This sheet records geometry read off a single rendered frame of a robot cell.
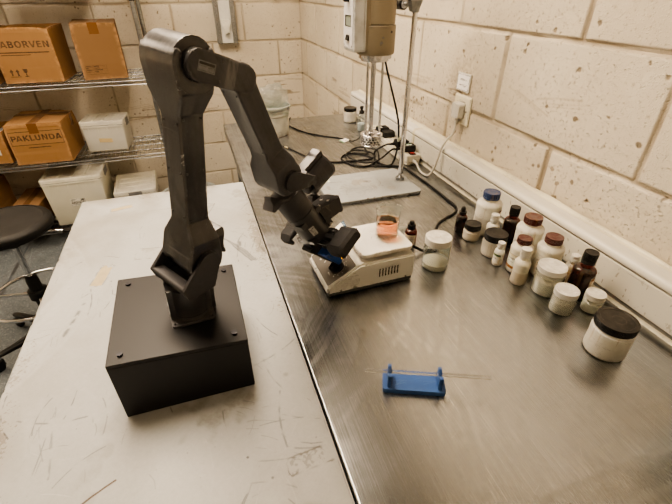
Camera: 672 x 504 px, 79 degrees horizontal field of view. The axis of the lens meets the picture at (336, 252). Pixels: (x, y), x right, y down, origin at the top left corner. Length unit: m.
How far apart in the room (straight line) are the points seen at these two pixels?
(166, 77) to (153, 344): 0.37
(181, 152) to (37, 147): 2.45
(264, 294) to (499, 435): 0.51
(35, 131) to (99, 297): 2.05
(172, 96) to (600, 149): 0.83
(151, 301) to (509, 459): 0.59
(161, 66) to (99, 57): 2.32
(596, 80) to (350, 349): 0.74
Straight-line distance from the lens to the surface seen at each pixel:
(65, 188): 3.06
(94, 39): 2.83
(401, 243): 0.88
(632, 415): 0.81
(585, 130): 1.06
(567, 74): 1.10
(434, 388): 0.70
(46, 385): 0.85
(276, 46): 3.22
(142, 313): 0.72
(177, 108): 0.53
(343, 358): 0.74
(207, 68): 0.52
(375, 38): 1.18
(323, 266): 0.88
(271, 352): 0.76
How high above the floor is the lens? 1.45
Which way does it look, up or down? 33 degrees down
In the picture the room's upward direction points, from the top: straight up
